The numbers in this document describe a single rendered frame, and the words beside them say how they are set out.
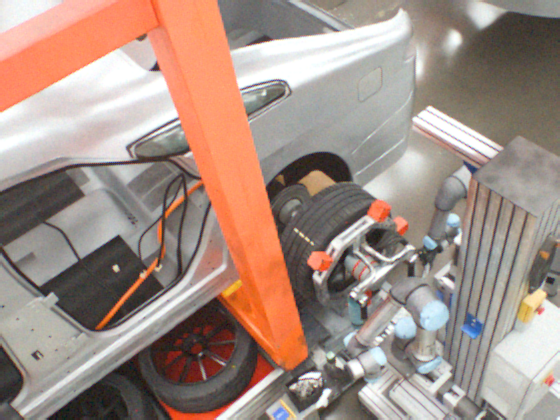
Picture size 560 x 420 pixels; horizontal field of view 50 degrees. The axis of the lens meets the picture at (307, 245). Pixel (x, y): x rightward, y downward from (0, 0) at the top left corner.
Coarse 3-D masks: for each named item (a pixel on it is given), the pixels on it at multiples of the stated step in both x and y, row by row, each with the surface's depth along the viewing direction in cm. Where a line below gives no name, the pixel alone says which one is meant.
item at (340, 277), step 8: (352, 224) 345; (368, 232) 322; (376, 232) 331; (368, 240) 336; (376, 240) 334; (344, 256) 327; (336, 264) 320; (336, 272) 325; (344, 272) 332; (328, 280) 326; (336, 280) 337; (344, 280) 337; (352, 280) 338; (328, 288) 329; (336, 288) 332
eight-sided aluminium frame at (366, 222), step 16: (368, 224) 295; (384, 224) 305; (336, 240) 292; (352, 240) 293; (336, 256) 292; (384, 256) 332; (320, 272) 299; (320, 288) 301; (352, 288) 335; (336, 304) 323
